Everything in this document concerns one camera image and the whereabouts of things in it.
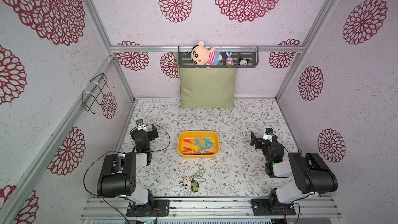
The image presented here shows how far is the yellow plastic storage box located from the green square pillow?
0.22 meters

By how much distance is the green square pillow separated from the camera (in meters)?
0.97

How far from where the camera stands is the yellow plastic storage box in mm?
919
